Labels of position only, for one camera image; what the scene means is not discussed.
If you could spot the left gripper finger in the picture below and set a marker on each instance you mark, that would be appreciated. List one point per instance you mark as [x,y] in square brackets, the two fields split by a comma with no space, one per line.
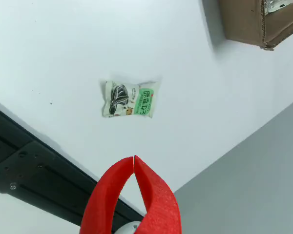
[161,207]
[100,202]

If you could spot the sunflower seed snack packet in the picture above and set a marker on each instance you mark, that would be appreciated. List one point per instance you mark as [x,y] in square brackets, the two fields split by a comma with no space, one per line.
[129,100]

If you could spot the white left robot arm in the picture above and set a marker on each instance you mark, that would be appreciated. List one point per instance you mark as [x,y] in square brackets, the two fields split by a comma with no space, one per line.
[127,229]

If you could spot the brown cardboard box bin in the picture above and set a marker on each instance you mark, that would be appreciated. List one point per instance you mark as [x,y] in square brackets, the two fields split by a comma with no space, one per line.
[241,22]

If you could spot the silver foil snack packet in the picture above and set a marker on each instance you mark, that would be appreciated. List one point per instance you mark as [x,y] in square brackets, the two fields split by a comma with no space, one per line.
[273,6]

